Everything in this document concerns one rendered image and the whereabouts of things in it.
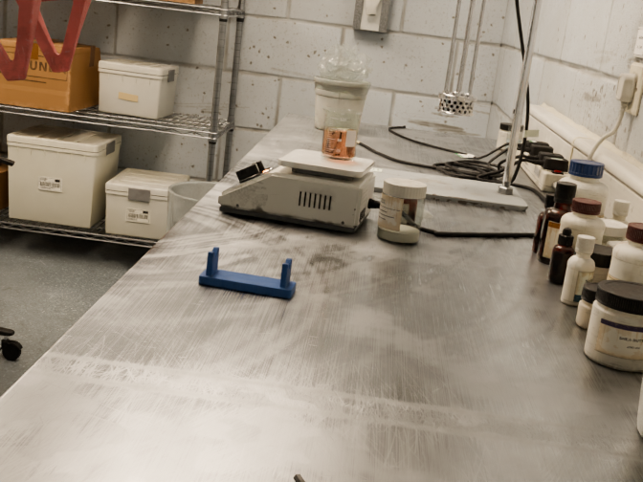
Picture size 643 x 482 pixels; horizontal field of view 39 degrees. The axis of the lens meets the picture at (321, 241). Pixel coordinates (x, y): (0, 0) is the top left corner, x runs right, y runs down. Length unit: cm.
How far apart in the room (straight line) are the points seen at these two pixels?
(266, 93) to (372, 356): 293
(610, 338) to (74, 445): 51
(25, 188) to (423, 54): 160
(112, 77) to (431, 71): 122
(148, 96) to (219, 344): 269
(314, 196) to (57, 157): 233
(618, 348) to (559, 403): 12
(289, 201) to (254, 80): 247
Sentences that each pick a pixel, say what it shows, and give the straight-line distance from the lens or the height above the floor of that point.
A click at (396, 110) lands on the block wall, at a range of 368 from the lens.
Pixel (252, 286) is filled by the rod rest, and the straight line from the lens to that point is 96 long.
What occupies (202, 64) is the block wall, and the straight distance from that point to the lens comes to 375.
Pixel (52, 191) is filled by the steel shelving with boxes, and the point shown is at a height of 26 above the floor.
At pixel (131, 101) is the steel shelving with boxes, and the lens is 350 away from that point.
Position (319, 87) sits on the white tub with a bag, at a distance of 226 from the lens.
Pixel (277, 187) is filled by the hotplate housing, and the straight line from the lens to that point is 126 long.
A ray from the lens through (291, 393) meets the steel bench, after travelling 74.
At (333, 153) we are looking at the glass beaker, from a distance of 129.
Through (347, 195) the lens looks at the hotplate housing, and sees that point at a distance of 124.
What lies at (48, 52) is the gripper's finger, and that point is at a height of 98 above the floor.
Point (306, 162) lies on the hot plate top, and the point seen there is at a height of 84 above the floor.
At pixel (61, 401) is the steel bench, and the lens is 70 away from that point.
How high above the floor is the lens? 105
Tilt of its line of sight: 14 degrees down
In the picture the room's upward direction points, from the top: 7 degrees clockwise
